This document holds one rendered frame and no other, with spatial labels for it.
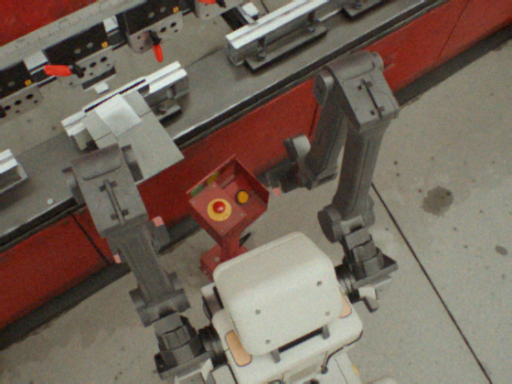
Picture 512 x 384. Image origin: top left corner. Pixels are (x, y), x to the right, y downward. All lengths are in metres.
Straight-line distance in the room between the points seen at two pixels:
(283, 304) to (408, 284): 1.57
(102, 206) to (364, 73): 0.46
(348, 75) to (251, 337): 0.49
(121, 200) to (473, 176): 2.23
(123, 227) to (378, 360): 1.76
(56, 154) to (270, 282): 0.94
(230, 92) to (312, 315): 0.93
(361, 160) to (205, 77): 0.93
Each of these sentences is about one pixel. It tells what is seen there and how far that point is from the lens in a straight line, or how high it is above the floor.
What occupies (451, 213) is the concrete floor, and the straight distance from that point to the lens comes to 2.73.
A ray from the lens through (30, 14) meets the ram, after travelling 1.28.
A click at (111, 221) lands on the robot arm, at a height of 1.61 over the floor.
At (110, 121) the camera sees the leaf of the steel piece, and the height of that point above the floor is 1.00.
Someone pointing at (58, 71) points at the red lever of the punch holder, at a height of 1.30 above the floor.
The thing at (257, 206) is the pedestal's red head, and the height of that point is 0.70.
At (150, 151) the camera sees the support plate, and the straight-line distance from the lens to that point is 1.55.
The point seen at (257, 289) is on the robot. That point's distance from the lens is 1.00.
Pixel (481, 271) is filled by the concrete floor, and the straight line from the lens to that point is 2.68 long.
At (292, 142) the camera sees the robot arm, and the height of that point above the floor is 1.22.
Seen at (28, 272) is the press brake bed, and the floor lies 0.56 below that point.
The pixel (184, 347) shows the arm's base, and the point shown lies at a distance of 1.14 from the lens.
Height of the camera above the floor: 2.36
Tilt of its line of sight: 66 degrees down
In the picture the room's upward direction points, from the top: 4 degrees clockwise
